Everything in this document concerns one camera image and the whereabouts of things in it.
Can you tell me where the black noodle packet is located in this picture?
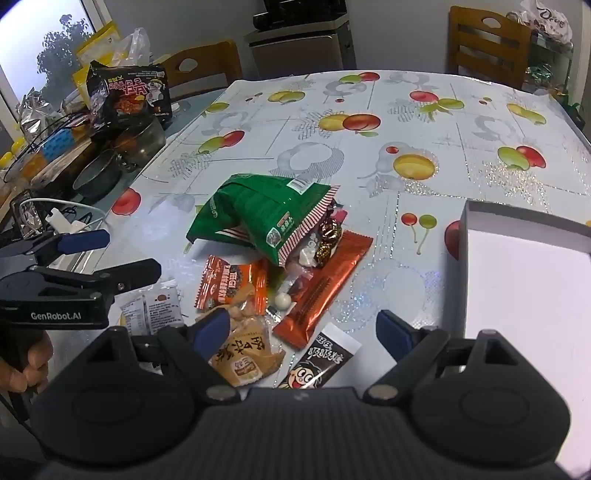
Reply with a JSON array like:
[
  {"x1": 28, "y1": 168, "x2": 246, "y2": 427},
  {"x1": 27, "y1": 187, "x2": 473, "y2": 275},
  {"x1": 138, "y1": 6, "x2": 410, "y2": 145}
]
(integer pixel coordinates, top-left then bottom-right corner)
[{"x1": 88, "y1": 60, "x2": 172, "y2": 130}]

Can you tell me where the brown gold foil candy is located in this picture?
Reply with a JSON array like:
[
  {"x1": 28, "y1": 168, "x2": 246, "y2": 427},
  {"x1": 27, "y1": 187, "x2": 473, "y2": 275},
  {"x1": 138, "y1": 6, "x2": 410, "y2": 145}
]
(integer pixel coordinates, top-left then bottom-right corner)
[{"x1": 321, "y1": 217, "x2": 345, "y2": 243}]

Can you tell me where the long orange wafer bar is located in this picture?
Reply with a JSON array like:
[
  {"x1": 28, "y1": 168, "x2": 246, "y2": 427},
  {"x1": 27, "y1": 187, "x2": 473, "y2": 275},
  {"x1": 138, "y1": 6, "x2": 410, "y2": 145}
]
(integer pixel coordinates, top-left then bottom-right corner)
[{"x1": 272, "y1": 231, "x2": 374, "y2": 349}]

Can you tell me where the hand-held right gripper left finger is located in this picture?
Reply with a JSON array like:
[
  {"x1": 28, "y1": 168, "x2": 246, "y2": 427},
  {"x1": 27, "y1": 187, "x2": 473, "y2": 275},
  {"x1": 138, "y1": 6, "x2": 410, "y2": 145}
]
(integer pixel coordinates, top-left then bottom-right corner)
[{"x1": 88, "y1": 307, "x2": 241, "y2": 402}]

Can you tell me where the dark frying pan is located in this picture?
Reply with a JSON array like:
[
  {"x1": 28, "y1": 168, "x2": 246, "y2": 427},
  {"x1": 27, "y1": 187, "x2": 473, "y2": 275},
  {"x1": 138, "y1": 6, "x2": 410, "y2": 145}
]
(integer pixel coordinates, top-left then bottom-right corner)
[{"x1": 73, "y1": 148, "x2": 123, "y2": 201}]

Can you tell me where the green snack bag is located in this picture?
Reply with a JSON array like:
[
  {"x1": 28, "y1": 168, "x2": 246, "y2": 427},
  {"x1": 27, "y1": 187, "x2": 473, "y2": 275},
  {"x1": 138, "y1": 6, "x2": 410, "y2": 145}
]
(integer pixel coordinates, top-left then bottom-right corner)
[{"x1": 185, "y1": 173, "x2": 341, "y2": 268}]

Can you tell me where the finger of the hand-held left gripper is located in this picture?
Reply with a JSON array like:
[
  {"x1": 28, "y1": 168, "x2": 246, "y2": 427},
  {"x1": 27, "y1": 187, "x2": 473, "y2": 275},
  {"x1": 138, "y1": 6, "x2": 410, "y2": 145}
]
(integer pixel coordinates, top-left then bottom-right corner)
[
  {"x1": 0, "y1": 228, "x2": 110, "y2": 268},
  {"x1": 28, "y1": 258, "x2": 162, "y2": 303}
]

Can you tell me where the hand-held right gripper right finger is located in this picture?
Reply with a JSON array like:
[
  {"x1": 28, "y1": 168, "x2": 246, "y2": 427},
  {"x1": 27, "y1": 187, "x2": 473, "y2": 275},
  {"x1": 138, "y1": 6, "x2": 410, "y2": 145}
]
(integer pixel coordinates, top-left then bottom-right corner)
[{"x1": 362, "y1": 310, "x2": 515, "y2": 402}]

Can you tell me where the white cable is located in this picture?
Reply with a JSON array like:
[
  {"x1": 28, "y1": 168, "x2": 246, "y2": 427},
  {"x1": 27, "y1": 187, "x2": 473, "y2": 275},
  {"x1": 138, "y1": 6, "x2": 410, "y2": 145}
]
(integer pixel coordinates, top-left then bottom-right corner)
[{"x1": 11, "y1": 198, "x2": 106, "y2": 229}]

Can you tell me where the black white candy packet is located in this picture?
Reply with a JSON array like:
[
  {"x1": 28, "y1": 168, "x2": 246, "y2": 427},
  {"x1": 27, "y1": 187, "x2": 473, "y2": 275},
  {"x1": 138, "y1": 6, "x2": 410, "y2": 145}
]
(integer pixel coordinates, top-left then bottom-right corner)
[{"x1": 276, "y1": 322, "x2": 363, "y2": 391}]

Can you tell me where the white snack sachet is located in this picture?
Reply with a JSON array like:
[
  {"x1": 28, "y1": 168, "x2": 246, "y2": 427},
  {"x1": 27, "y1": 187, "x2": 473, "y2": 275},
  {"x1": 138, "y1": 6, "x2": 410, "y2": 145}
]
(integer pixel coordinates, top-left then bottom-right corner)
[
  {"x1": 143, "y1": 281, "x2": 183, "y2": 334},
  {"x1": 120, "y1": 295, "x2": 148, "y2": 336}
]

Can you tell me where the white charger plug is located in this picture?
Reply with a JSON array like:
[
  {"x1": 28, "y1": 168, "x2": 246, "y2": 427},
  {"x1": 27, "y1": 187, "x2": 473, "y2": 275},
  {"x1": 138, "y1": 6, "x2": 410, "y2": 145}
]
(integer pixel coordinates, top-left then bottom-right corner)
[{"x1": 46, "y1": 209, "x2": 93, "y2": 234}]

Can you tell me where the beige cracker packet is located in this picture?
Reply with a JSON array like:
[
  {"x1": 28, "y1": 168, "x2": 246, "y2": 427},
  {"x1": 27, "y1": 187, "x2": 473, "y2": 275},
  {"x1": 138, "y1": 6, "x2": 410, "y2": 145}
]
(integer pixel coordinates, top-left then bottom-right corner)
[{"x1": 196, "y1": 295, "x2": 287, "y2": 388}]

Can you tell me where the white wrapped candy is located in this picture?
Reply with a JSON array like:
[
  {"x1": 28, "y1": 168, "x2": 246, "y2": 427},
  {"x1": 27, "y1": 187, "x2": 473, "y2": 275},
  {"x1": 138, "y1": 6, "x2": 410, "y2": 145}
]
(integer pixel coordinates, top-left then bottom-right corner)
[{"x1": 295, "y1": 235, "x2": 319, "y2": 268}]

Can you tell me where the cluttered storage shelf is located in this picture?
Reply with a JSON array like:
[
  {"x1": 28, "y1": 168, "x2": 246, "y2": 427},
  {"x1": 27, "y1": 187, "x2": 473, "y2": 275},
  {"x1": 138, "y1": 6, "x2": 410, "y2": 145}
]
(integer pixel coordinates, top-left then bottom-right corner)
[{"x1": 524, "y1": 32, "x2": 580, "y2": 109}]

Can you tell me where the person's left hand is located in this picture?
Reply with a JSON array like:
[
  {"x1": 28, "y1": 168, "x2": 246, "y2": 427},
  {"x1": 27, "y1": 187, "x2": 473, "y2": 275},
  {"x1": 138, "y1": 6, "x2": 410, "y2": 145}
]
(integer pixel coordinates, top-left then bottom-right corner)
[{"x1": 0, "y1": 330, "x2": 52, "y2": 394}]

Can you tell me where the grey cardboard box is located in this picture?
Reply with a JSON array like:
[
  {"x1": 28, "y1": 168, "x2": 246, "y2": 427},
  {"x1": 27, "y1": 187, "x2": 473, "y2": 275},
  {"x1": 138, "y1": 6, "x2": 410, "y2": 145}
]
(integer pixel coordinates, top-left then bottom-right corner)
[{"x1": 444, "y1": 199, "x2": 591, "y2": 467}]

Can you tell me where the metal pot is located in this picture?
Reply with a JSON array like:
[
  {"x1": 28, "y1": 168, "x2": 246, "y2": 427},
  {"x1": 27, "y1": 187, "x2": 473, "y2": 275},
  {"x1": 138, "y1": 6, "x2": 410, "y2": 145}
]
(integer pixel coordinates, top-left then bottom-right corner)
[{"x1": 111, "y1": 117, "x2": 167, "y2": 169}]

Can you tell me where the small orange snack packet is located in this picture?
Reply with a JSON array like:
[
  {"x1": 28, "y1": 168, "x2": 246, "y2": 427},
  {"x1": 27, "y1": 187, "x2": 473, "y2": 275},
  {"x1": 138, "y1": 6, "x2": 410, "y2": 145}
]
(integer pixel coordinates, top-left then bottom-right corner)
[{"x1": 194, "y1": 255, "x2": 269, "y2": 319}]

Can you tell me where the wooden chair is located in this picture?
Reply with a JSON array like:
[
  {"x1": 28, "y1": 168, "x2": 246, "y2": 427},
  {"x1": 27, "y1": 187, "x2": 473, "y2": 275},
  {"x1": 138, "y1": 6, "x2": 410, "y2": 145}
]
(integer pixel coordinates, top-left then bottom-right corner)
[
  {"x1": 154, "y1": 41, "x2": 244, "y2": 100},
  {"x1": 447, "y1": 6, "x2": 534, "y2": 90}
]

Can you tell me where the white printed plastic bag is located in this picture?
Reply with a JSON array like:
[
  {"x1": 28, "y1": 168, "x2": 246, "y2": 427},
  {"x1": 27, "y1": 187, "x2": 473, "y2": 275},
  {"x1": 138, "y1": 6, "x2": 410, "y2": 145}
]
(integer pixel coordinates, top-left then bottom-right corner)
[{"x1": 508, "y1": 0, "x2": 573, "y2": 44}]

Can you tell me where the silver foil bag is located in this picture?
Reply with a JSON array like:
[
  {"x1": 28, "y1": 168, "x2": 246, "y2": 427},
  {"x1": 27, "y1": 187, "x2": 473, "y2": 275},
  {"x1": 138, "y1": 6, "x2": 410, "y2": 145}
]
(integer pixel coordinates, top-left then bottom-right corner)
[{"x1": 16, "y1": 88, "x2": 51, "y2": 139}]

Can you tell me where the clear plastic bag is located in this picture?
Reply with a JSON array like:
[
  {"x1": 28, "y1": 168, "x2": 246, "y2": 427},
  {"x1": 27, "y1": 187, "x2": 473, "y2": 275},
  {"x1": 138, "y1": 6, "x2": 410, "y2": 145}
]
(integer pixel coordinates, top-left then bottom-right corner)
[{"x1": 113, "y1": 28, "x2": 151, "y2": 68}]

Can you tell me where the window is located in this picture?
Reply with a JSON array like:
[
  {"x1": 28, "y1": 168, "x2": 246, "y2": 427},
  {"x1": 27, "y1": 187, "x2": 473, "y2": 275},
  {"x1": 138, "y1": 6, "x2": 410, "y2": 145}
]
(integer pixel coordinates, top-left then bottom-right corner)
[{"x1": 0, "y1": 0, "x2": 100, "y2": 121}]

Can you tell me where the black wire rack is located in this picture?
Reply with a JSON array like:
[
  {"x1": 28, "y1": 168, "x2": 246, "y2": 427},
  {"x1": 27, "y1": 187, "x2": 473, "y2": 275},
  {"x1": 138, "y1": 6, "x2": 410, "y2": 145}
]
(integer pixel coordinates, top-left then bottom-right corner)
[{"x1": 0, "y1": 113, "x2": 95, "y2": 185}]

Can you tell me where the yellow paper bag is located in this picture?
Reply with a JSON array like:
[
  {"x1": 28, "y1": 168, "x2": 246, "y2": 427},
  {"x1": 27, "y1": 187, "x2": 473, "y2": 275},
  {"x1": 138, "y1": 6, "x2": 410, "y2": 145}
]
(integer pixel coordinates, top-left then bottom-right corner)
[{"x1": 74, "y1": 21, "x2": 121, "y2": 70}]

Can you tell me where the blue sponge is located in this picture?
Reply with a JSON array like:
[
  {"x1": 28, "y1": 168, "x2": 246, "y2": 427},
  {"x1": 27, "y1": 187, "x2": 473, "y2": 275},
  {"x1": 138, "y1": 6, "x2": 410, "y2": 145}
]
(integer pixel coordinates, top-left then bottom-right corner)
[{"x1": 41, "y1": 128, "x2": 75, "y2": 160}]

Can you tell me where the fruit print tablecloth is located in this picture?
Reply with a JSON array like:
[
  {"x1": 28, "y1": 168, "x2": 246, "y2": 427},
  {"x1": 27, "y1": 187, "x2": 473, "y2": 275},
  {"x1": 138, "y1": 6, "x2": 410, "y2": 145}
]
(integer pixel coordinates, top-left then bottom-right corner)
[{"x1": 69, "y1": 69, "x2": 591, "y2": 398}]

